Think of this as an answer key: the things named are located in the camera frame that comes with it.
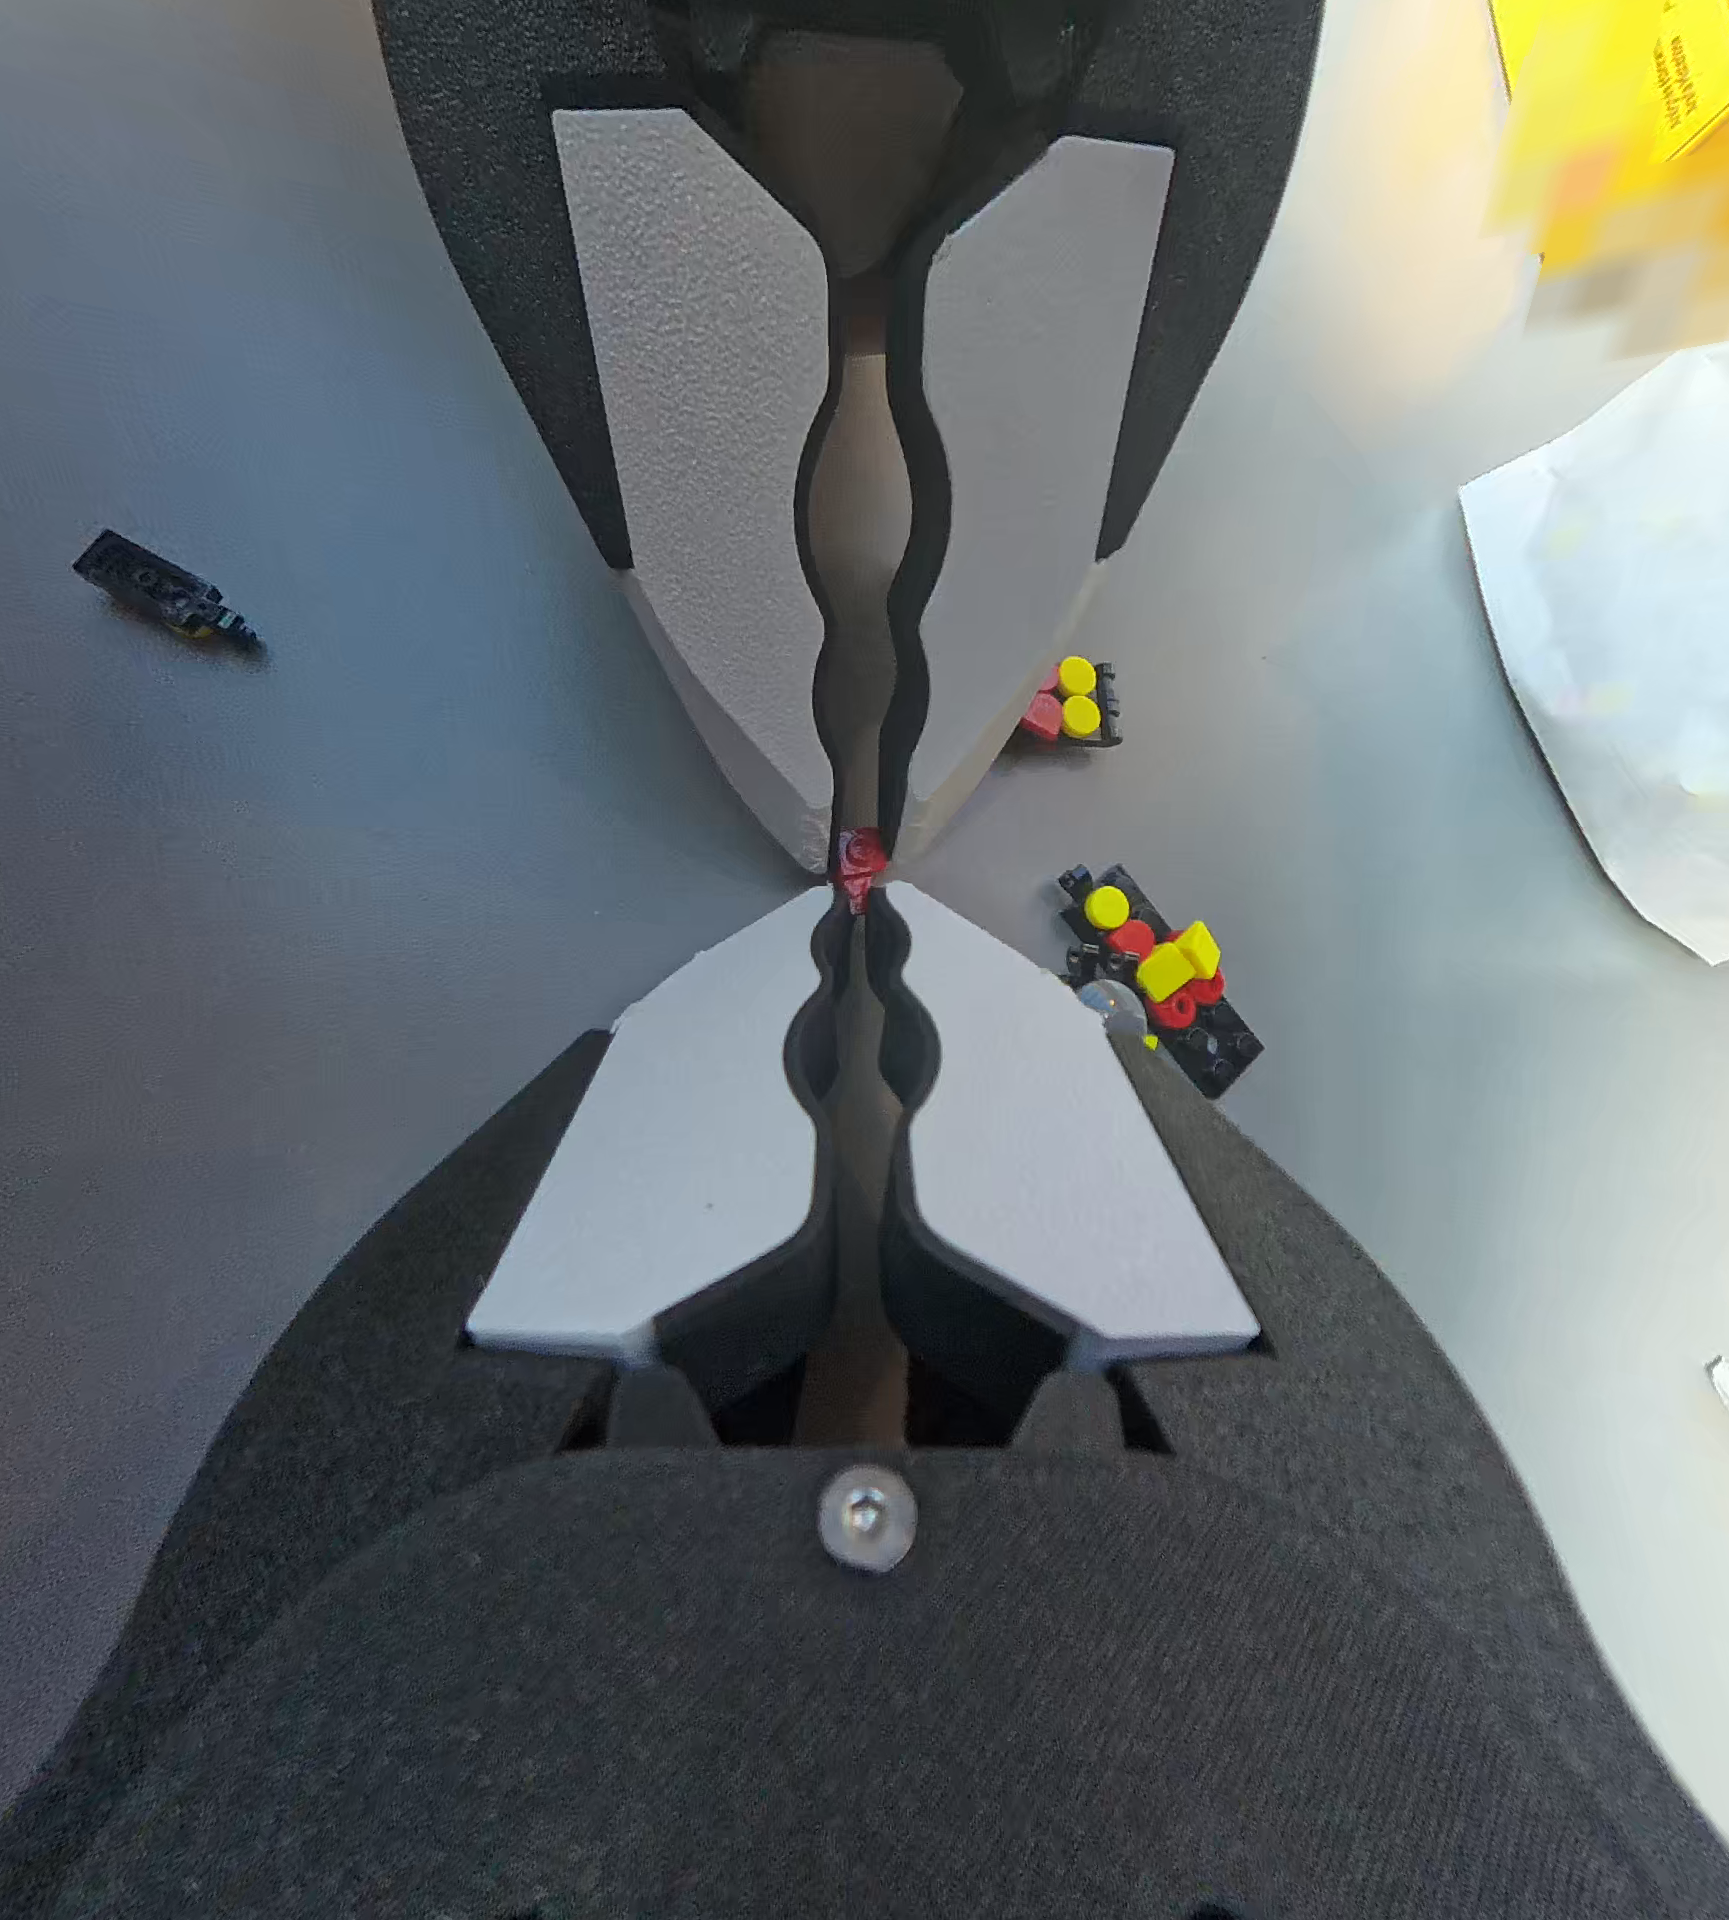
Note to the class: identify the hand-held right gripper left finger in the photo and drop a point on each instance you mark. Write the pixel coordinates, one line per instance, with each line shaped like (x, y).
(656, 1187)

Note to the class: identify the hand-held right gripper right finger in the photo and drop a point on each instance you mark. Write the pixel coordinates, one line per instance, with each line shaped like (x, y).
(1077, 1187)

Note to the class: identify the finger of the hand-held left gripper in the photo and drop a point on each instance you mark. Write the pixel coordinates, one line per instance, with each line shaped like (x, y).
(1046, 391)
(685, 391)

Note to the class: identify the long black studded lego strip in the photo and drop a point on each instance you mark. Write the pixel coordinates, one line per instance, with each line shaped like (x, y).
(1159, 976)

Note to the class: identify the black red yellow brick plate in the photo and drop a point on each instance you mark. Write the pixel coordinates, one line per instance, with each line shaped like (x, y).
(1071, 705)

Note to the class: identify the small red lego piece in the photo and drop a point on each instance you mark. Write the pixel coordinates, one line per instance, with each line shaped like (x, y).
(861, 865)

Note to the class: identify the torn printed white paper bag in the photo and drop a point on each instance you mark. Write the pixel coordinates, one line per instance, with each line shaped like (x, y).
(1673, 661)

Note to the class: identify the black yellow lego slope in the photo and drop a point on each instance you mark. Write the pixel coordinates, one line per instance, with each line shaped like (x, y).
(169, 585)

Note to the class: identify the colourful cardboard lego box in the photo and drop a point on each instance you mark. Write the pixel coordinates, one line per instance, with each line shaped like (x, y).
(1659, 78)

